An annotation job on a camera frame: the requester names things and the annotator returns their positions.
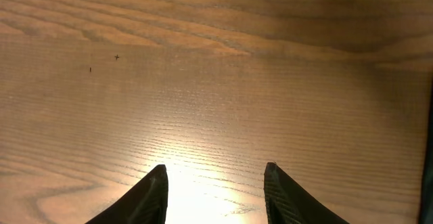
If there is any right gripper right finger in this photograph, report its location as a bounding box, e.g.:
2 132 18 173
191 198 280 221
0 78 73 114
264 162 348 224

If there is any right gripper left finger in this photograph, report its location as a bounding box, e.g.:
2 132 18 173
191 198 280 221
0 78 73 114
86 164 168 224

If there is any black garment pile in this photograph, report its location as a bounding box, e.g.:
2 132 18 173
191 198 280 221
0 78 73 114
417 93 433 224

